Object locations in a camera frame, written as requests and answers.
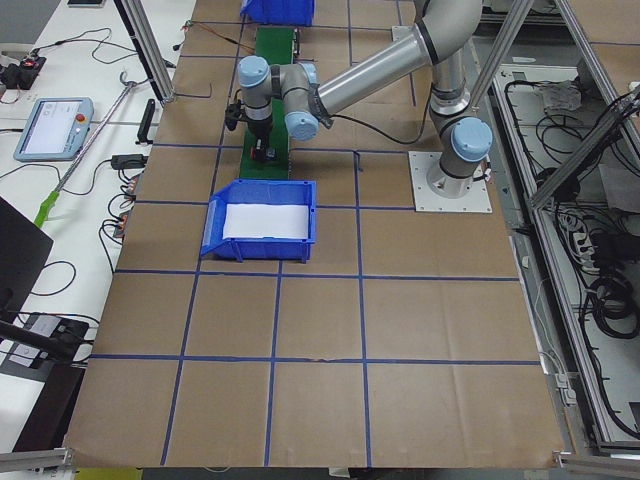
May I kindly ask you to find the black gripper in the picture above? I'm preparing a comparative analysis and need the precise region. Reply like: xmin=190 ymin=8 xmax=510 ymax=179
xmin=247 ymin=117 xmax=273 ymax=150

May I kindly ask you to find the red push button switch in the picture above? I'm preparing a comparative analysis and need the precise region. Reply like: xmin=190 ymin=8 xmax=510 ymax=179
xmin=251 ymin=146 xmax=276 ymax=162

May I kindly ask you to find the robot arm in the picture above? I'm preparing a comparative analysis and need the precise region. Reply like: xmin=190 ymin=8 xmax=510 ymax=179
xmin=225 ymin=0 xmax=493 ymax=198

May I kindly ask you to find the left blue plastic bin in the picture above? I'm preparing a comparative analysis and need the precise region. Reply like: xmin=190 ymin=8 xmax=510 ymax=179
xmin=200 ymin=179 xmax=317 ymax=263

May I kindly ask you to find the blue plastic bin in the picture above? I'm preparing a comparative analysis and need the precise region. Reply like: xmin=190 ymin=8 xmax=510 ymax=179
xmin=200 ymin=179 xmax=317 ymax=263
xmin=240 ymin=0 xmax=315 ymax=26

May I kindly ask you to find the green conveyor belt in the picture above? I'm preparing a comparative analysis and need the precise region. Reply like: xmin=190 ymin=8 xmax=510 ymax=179
xmin=238 ymin=27 xmax=300 ymax=180

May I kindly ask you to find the white foam pad left bin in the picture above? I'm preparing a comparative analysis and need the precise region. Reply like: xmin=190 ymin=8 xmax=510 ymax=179
xmin=222 ymin=204 xmax=309 ymax=240

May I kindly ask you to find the right blue plastic bin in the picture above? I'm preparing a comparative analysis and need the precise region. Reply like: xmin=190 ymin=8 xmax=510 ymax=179
xmin=240 ymin=0 xmax=315 ymax=26

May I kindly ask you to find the black power adapter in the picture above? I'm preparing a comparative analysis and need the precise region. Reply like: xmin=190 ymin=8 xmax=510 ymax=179
xmin=110 ymin=154 xmax=148 ymax=170

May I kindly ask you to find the teach pendant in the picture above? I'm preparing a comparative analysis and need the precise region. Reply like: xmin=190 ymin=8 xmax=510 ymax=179
xmin=13 ymin=97 xmax=94 ymax=162

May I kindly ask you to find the black monitor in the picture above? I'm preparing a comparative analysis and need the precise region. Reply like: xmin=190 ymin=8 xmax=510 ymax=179
xmin=0 ymin=198 xmax=53 ymax=323

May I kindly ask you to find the red black wire pair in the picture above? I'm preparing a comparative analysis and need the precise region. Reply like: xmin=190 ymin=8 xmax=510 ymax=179
xmin=182 ymin=19 xmax=257 ymax=54

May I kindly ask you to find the aluminium profile post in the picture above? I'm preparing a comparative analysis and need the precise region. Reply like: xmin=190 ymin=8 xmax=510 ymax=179
xmin=114 ymin=0 xmax=175 ymax=105

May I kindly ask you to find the green handled grabber tool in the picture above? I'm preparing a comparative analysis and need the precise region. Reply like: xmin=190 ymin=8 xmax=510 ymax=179
xmin=34 ymin=71 xmax=138 ymax=228

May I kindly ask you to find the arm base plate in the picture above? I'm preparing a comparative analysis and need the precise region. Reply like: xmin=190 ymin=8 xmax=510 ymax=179
xmin=408 ymin=151 xmax=492 ymax=214

